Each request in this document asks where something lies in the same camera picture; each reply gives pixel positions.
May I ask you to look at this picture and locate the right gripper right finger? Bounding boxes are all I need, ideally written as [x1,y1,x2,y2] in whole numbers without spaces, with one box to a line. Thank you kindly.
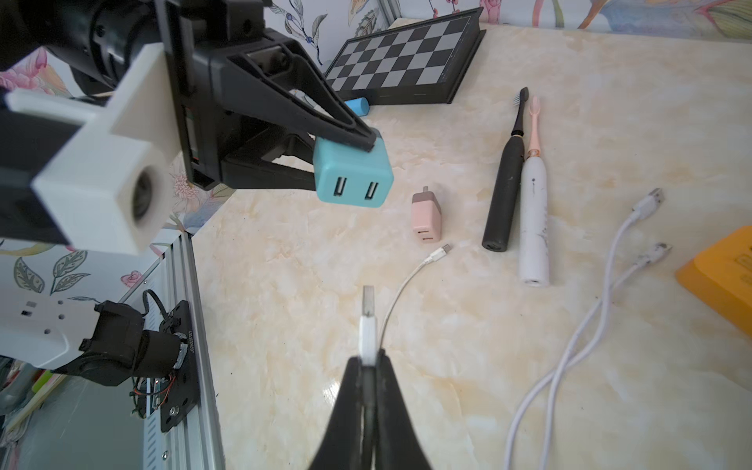
[374,350,432,470]

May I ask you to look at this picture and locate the aluminium mounting rail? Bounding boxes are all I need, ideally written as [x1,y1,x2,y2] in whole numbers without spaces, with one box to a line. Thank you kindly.
[140,235,225,469]

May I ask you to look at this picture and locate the white pink electric toothbrush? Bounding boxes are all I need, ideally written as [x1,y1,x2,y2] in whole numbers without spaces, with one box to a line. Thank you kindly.
[519,96,550,287]

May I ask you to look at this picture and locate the white USB charging cable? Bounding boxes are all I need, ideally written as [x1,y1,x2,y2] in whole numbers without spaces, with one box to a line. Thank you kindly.
[359,243,454,368]

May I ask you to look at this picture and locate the black white checkerboard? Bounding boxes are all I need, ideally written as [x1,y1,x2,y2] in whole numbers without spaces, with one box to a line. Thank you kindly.
[325,7,486,106]

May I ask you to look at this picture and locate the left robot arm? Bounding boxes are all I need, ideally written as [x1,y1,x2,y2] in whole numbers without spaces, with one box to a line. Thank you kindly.
[1,1,388,293]

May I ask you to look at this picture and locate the teal USB charger block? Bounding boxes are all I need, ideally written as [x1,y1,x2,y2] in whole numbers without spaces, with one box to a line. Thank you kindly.
[313,131,394,208]

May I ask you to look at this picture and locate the pink USB charger block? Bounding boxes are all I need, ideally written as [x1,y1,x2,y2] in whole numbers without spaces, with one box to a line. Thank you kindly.
[411,186,442,243]

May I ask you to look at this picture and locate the blue cylinder block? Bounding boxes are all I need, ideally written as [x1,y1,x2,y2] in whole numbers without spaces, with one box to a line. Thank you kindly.
[345,98,370,117]

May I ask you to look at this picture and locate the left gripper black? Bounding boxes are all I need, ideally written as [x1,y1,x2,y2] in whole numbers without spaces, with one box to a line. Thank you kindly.
[156,1,376,191]

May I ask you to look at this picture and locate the black electric toothbrush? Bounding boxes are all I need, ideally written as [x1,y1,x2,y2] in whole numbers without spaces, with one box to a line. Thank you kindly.
[482,87,529,253]

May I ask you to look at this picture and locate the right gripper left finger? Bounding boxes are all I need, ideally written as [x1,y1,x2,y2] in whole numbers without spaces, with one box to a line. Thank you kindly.
[309,356,363,469]

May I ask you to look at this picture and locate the orange power strip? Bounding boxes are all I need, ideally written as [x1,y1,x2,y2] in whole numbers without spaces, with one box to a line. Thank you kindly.
[675,225,751,336]

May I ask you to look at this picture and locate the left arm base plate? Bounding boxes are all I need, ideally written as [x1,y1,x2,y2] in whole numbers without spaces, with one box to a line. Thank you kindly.
[131,300,200,433]

